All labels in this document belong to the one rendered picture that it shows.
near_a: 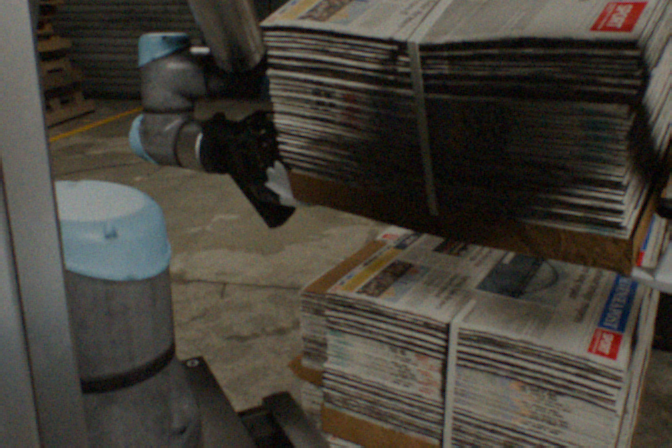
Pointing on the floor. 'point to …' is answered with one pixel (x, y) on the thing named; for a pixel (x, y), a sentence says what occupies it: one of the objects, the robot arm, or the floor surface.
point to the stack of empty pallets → (49, 20)
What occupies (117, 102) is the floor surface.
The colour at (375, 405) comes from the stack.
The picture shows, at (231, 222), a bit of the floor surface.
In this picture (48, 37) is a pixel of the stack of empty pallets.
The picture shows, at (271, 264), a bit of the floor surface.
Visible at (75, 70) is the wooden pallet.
